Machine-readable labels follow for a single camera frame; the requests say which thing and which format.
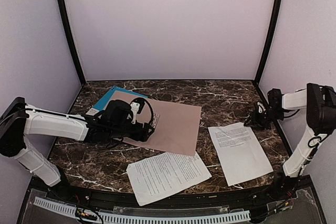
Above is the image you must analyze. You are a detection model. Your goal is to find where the printed paper sheet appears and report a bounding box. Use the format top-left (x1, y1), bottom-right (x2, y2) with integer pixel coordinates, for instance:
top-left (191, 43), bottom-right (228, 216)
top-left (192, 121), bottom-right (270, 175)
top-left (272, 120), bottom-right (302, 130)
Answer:
top-left (127, 153), bottom-right (212, 206)
top-left (208, 122), bottom-right (273, 186)

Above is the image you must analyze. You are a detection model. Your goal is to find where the tan brown folder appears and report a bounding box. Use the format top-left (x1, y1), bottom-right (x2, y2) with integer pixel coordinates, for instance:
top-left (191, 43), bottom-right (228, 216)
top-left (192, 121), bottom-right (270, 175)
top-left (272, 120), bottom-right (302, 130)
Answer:
top-left (104, 90), bottom-right (203, 157)

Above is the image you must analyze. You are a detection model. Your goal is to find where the teal folder with black inside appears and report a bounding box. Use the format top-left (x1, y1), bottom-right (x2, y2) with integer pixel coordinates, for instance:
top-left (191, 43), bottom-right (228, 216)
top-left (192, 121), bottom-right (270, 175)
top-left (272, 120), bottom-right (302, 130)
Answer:
top-left (86, 86), bottom-right (147, 115)

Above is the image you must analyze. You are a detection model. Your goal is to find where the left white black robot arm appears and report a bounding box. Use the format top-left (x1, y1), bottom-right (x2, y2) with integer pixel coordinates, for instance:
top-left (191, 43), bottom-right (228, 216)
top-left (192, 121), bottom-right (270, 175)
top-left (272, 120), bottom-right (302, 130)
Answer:
top-left (1, 97), bottom-right (154, 187)

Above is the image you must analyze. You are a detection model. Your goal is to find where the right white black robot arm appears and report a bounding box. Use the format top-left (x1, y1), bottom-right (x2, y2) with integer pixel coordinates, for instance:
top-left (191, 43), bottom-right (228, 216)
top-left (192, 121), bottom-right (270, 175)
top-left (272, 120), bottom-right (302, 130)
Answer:
top-left (244, 83), bottom-right (335, 199)

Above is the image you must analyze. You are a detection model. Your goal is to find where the tan folder metal clip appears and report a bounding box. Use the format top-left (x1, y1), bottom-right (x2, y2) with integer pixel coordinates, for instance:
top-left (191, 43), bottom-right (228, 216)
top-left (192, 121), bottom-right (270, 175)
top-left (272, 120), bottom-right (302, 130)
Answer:
top-left (151, 113), bottom-right (160, 128)

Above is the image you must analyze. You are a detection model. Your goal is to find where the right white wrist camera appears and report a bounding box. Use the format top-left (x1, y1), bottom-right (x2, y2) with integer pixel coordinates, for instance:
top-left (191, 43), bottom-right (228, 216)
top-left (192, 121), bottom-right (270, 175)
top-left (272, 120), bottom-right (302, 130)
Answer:
top-left (255, 101), bottom-right (266, 115)

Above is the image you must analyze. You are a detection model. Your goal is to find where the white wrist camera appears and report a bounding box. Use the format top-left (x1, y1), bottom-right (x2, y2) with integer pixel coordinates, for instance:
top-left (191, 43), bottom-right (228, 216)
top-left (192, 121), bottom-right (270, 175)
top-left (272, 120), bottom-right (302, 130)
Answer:
top-left (130, 102), bottom-right (140, 124)
top-left (255, 101), bottom-right (266, 115)

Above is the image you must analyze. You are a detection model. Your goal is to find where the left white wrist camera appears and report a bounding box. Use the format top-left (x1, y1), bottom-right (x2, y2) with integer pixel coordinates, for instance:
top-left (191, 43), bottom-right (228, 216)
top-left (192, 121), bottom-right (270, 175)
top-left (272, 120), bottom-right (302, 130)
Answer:
top-left (130, 102), bottom-right (140, 124)

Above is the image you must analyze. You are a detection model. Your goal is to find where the black front rail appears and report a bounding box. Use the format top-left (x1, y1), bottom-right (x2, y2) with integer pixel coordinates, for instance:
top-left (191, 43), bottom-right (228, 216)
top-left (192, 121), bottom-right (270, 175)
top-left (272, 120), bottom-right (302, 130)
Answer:
top-left (29, 176), bottom-right (323, 222)

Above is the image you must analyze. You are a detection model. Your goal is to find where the white slotted cable duct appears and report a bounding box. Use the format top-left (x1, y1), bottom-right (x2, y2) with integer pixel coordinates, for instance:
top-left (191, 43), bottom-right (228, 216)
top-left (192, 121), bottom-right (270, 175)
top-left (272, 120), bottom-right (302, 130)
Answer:
top-left (33, 196), bottom-right (251, 224)

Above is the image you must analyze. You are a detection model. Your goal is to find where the right black frame post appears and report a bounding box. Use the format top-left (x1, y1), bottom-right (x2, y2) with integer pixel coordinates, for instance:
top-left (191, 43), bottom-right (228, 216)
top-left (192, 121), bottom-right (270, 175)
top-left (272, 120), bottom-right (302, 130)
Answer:
top-left (254, 0), bottom-right (282, 86)

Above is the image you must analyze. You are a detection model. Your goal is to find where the black frame post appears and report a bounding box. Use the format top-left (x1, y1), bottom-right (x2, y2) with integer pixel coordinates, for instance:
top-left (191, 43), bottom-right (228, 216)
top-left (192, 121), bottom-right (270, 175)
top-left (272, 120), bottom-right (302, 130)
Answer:
top-left (254, 0), bottom-right (282, 86)
top-left (57, 0), bottom-right (86, 86)

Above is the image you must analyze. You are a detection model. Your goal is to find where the left black frame post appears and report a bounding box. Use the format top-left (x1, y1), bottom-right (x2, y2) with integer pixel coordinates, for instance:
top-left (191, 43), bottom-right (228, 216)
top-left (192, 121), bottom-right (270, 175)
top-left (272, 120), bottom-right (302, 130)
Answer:
top-left (57, 0), bottom-right (86, 86)

